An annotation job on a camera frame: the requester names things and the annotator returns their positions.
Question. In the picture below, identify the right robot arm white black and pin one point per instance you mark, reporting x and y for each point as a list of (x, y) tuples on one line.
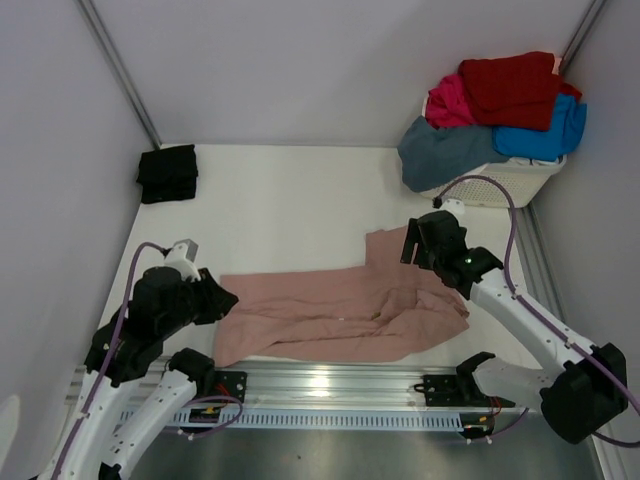
[(578, 386)]

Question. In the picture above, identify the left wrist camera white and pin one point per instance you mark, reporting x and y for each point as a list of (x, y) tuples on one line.
[(181, 257)]

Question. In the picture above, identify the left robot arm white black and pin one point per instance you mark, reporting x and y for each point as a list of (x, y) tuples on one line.
[(97, 444)]

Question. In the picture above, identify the pink t shirt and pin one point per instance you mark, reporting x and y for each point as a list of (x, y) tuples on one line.
[(381, 311)]

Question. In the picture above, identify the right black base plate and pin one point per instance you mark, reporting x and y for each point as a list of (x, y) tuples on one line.
[(451, 390)]

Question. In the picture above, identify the magenta t shirt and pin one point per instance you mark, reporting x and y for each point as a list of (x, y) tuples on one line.
[(446, 104)]

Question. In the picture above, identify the white slotted cable duct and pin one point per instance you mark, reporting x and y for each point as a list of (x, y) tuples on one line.
[(205, 418)]

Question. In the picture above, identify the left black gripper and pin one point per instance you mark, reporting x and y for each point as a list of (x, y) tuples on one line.
[(218, 299)]

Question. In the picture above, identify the dark red t shirt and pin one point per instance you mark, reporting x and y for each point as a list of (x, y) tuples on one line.
[(518, 91)]

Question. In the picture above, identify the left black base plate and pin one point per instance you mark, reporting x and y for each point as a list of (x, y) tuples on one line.
[(227, 383)]

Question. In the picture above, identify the grey blue t shirt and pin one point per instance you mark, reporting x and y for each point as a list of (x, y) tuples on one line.
[(433, 157)]

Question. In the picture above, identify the folded black t shirt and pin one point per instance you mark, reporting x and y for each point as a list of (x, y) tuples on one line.
[(168, 174)]

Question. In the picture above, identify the white t shirt in basket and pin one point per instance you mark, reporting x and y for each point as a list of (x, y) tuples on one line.
[(530, 162)]

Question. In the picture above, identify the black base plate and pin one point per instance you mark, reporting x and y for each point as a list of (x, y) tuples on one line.
[(227, 383), (451, 390)]

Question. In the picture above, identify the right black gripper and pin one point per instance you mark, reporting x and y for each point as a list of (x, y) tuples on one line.
[(413, 237)]

